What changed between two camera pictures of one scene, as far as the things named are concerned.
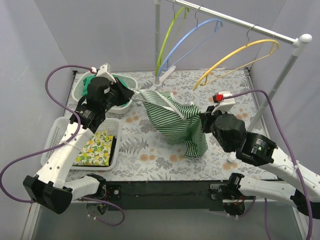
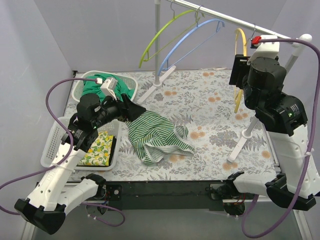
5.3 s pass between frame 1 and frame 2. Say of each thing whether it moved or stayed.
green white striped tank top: moved
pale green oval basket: stayed
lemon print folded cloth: stayed
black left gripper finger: moved
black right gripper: moved
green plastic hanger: moved
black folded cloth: stayed
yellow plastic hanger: moved
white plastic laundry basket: stayed
